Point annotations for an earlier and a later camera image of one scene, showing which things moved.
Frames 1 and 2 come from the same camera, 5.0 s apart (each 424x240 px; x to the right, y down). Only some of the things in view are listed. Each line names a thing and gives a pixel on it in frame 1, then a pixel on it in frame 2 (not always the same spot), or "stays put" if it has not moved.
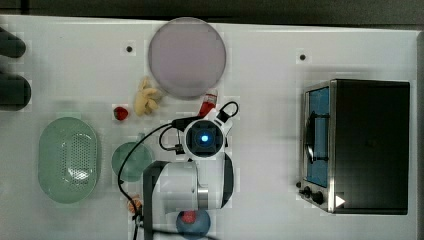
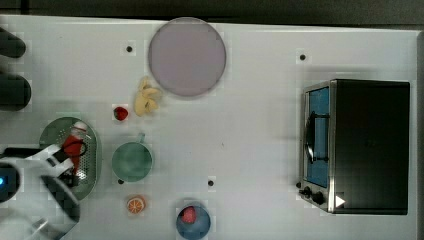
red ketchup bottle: x=209 y=102 → x=73 y=144
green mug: x=133 y=164 stays put
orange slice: x=138 y=200 stays put
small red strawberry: x=120 y=113 stays put
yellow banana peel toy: x=146 y=100 stays put
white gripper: x=203 y=139 → x=46 y=162
